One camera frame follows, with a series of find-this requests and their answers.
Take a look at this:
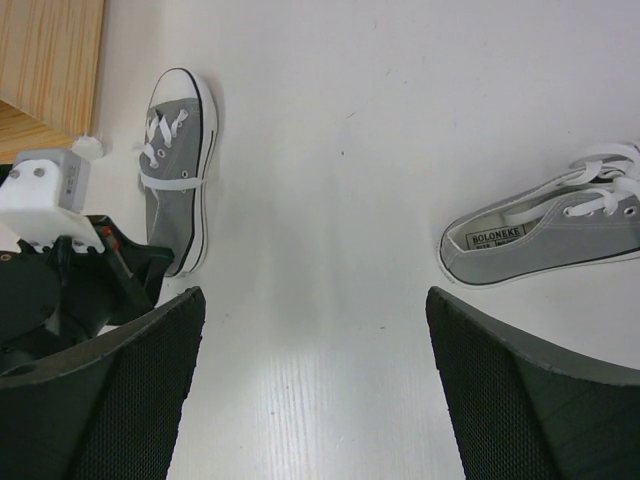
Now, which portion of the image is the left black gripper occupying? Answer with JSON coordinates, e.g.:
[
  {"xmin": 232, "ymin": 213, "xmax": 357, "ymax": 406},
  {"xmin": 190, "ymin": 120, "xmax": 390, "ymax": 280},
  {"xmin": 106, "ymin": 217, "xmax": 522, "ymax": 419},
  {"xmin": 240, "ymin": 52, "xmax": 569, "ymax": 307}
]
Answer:
[{"xmin": 0, "ymin": 162, "xmax": 176, "ymax": 379}]

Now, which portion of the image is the wooden two-shelf shoe cabinet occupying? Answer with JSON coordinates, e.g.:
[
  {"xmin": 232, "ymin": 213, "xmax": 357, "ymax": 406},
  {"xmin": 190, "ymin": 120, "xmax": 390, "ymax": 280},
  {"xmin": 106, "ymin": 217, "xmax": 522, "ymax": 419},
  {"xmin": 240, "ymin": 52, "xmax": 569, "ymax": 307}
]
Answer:
[{"xmin": 1, "ymin": 0, "xmax": 106, "ymax": 164}]

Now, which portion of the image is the grey sneaker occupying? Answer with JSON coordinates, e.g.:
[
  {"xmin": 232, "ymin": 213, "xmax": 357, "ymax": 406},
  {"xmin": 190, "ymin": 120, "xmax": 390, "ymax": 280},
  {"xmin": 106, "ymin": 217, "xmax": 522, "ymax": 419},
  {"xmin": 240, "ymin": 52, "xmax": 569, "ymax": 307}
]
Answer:
[
  {"xmin": 438, "ymin": 140, "xmax": 639, "ymax": 287},
  {"xmin": 137, "ymin": 68, "xmax": 219, "ymax": 278}
]

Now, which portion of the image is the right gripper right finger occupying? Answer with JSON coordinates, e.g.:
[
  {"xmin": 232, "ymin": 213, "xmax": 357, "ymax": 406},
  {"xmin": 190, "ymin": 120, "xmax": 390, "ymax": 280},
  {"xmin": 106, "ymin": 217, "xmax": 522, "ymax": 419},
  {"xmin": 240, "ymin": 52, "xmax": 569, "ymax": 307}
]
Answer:
[{"xmin": 425, "ymin": 287, "xmax": 639, "ymax": 479}]

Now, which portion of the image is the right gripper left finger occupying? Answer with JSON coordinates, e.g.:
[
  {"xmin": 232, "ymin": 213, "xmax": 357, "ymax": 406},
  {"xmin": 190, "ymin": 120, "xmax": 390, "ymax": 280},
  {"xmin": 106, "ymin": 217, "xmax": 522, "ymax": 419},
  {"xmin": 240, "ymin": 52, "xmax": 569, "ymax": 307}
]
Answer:
[{"xmin": 1, "ymin": 287, "xmax": 206, "ymax": 479}]

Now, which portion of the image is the grey sneaker back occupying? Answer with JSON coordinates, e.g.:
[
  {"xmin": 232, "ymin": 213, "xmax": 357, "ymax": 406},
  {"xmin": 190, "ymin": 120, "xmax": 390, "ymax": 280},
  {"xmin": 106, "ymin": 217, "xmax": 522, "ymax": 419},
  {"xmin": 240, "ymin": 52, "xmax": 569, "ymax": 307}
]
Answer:
[{"xmin": 137, "ymin": 68, "xmax": 219, "ymax": 278}]

